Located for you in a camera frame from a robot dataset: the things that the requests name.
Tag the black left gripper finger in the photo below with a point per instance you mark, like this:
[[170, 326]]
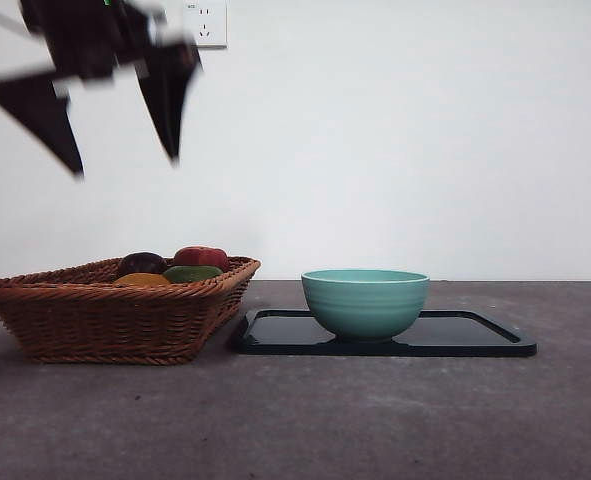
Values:
[[167, 100], [40, 115]]

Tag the teal ceramic bowl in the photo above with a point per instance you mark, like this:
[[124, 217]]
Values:
[[365, 310]]

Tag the red apple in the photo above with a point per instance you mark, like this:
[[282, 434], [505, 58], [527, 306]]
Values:
[[200, 257]]

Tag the dark purple fruit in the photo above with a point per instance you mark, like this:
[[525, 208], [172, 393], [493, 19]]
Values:
[[140, 264]]

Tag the green avocado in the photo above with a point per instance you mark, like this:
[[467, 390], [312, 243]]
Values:
[[190, 274]]

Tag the brown wicker basket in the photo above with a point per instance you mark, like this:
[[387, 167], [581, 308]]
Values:
[[100, 320]]

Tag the dark rectangular tray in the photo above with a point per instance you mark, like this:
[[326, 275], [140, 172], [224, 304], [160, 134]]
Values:
[[455, 340]]

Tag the white wall socket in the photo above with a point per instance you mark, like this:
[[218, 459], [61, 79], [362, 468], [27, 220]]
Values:
[[212, 27]]

